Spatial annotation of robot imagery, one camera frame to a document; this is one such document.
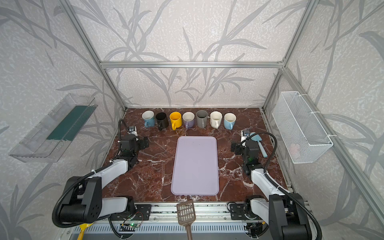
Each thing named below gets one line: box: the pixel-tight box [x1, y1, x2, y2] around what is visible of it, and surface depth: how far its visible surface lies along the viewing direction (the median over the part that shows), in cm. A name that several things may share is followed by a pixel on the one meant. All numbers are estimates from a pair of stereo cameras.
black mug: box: [156, 112, 169, 131], surface depth 107 cm
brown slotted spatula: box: [176, 200, 196, 240], surface depth 73 cm
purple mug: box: [182, 111, 195, 129], surface depth 107 cm
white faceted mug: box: [210, 111, 223, 129], surface depth 104 cm
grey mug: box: [196, 109, 208, 129], surface depth 104 cm
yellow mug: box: [169, 111, 182, 131], surface depth 106 cm
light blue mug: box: [223, 112, 237, 130], surface depth 104 cm
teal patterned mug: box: [141, 110, 156, 128], surface depth 105 cm
